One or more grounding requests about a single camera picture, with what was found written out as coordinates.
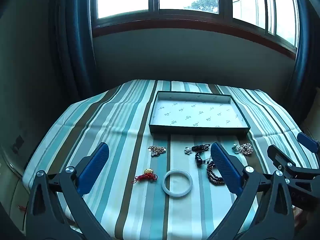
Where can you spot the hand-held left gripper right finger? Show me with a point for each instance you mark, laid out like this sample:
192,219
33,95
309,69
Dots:
222,165

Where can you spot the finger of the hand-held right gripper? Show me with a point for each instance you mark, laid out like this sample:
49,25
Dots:
307,141
280,158

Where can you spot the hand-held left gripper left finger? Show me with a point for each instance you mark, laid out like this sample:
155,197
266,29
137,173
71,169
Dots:
96,162

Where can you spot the round rhinestone pearl brooch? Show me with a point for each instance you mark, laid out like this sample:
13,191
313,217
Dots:
246,148

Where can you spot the pearl flower brooch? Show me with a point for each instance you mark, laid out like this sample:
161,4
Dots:
187,150

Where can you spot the green shallow cardboard box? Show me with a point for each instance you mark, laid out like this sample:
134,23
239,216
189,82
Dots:
197,112

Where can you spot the white jade bangle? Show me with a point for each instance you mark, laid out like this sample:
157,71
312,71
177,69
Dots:
165,187

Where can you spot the wooden furniture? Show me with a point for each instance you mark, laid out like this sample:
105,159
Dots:
312,120

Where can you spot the striped tablecloth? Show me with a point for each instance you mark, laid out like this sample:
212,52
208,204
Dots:
112,130

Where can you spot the dark blue curtain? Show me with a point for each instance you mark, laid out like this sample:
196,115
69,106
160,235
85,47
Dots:
75,42
303,67

